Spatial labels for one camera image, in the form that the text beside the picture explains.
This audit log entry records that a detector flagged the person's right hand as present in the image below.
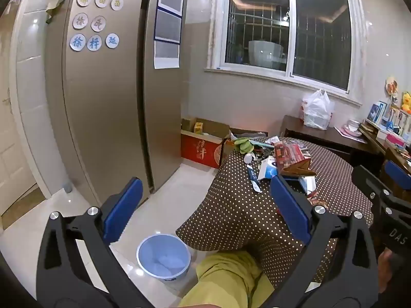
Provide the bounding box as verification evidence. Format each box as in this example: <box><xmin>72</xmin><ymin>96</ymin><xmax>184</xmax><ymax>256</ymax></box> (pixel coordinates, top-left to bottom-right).
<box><xmin>377</xmin><ymin>249</ymin><xmax>405</xmax><ymax>296</ymax></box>

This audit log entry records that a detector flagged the white blue tissue packet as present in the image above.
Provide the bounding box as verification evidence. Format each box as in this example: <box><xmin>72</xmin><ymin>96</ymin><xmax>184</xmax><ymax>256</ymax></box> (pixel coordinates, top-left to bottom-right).
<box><xmin>257</xmin><ymin>157</ymin><xmax>279</xmax><ymax>180</ymax></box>

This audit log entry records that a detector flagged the blue white toothpaste tube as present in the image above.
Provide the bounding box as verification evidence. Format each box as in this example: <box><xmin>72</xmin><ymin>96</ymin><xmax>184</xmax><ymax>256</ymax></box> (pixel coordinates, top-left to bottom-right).
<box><xmin>247</xmin><ymin>164</ymin><xmax>263</xmax><ymax>193</ymax></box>

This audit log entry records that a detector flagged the green plush toy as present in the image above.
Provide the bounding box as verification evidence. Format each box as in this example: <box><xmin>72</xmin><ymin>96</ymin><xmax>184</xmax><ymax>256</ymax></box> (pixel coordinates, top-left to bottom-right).
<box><xmin>234</xmin><ymin>137</ymin><xmax>256</xmax><ymax>155</ymax></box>

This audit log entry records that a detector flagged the brown cardboard carton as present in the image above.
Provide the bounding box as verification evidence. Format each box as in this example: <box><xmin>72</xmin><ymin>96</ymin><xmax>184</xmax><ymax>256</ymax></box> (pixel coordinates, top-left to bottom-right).
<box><xmin>279</xmin><ymin>158</ymin><xmax>317</xmax><ymax>177</ymax></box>

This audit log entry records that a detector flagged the brown polka dot tablecloth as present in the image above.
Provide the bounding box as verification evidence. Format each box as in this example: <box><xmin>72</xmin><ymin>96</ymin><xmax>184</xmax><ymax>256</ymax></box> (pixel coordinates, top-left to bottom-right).
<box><xmin>176</xmin><ymin>136</ymin><xmax>375</xmax><ymax>291</ymax></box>

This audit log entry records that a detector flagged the dark wooden sideboard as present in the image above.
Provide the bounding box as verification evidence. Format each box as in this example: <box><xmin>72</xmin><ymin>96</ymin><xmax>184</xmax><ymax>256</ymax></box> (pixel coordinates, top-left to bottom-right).
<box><xmin>280</xmin><ymin>115</ymin><xmax>386</xmax><ymax>167</ymax></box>

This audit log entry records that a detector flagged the orange round wall ornament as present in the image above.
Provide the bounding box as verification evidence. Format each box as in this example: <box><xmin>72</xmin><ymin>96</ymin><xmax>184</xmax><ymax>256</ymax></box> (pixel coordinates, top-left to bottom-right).
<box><xmin>385</xmin><ymin>76</ymin><xmax>399</xmax><ymax>96</ymax></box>

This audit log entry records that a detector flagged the red cardboard box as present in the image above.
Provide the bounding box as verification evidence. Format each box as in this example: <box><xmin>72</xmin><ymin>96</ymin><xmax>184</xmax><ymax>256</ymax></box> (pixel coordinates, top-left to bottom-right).
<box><xmin>180</xmin><ymin>117</ymin><xmax>230</xmax><ymax>169</ymax></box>

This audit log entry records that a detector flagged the clear plastic bag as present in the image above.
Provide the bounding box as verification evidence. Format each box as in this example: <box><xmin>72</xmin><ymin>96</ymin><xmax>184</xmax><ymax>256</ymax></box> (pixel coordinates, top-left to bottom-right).
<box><xmin>229</xmin><ymin>130</ymin><xmax>257</xmax><ymax>140</ymax></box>

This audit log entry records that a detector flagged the white framed window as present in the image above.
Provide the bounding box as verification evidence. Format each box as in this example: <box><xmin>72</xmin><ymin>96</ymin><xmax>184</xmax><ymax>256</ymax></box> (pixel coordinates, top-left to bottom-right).
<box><xmin>209</xmin><ymin>0</ymin><xmax>363</xmax><ymax>103</ymax></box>

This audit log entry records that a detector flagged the white plastic shopping bag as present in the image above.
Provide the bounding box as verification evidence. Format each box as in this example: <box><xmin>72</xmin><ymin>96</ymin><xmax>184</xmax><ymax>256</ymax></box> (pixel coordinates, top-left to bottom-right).
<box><xmin>301</xmin><ymin>89</ymin><xmax>335</xmax><ymax>130</ymax></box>

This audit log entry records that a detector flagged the blue plastic bin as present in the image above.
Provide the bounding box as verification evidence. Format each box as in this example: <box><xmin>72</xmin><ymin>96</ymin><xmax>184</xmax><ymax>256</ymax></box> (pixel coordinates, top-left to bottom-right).
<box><xmin>136</xmin><ymin>234</ymin><xmax>191</xmax><ymax>280</ymax></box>

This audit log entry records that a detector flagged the pink bowl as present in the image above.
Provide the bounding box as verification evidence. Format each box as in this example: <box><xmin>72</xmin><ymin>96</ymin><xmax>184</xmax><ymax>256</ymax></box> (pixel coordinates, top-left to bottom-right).
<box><xmin>342</xmin><ymin>120</ymin><xmax>362</xmax><ymax>136</ymax></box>

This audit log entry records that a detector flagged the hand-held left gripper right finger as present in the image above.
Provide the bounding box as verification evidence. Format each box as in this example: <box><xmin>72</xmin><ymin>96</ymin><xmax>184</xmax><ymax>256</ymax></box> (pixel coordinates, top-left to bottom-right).
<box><xmin>257</xmin><ymin>175</ymin><xmax>381</xmax><ymax>308</ymax></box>

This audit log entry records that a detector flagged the brown wooden chair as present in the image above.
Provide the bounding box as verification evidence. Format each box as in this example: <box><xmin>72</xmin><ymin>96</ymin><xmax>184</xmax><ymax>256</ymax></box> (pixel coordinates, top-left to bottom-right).
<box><xmin>380</xmin><ymin>148</ymin><xmax>411</xmax><ymax>199</ymax></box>

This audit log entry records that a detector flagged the blue white box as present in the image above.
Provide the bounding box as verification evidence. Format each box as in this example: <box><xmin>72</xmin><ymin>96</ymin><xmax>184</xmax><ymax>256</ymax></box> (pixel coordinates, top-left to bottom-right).
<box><xmin>368</xmin><ymin>100</ymin><xmax>388</xmax><ymax>125</ymax></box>

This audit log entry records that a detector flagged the brown cardboard box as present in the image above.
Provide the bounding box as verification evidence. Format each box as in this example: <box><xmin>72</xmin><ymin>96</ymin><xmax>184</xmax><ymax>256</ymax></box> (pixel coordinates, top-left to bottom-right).
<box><xmin>221</xmin><ymin>128</ymin><xmax>268</xmax><ymax>167</ymax></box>

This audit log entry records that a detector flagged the group of round fridge magnets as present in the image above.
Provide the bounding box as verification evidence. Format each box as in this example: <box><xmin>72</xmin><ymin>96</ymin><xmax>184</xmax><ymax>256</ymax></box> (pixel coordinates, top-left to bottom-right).
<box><xmin>70</xmin><ymin>0</ymin><xmax>129</xmax><ymax>52</ymax></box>

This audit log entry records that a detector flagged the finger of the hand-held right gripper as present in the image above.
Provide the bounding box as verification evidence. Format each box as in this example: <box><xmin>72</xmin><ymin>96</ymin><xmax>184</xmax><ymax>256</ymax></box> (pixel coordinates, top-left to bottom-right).
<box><xmin>384</xmin><ymin>160</ymin><xmax>411</xmax><ymax>187</ymax></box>
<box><xmin>351</xmin><ymin>165</ymin><xmax>395</xmax><ymax>206</ymax></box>

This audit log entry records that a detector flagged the white door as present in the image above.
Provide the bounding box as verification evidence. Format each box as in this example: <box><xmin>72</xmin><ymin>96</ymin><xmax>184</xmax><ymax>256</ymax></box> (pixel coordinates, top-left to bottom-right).
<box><xmin>0</xmin><ymin>29</ymin><xmax>37</xmax><ymax>215</ymax></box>

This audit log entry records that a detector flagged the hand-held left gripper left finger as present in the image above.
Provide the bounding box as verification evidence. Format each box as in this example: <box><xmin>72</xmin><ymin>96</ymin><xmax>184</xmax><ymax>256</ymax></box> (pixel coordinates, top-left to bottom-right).
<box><xmin>36</xmin><ymin>176</ymin><xmax>145</xmax><ymax>308</ymax></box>

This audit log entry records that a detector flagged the person's leg in yellow-green pants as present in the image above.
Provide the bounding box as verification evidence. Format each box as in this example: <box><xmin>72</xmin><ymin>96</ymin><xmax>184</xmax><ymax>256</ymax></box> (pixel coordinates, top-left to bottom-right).
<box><xmin>178</xmin><ymin>250</ymin><xmax>275</xmax><ymax>308</ymax></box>

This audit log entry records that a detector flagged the beige refrigerator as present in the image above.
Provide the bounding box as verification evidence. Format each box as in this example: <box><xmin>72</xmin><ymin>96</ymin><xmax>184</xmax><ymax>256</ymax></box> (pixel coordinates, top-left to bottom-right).
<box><xmin>45</xmin><ymin>0</ymin><xmax>190</xmax><ymax>212</ymax></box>

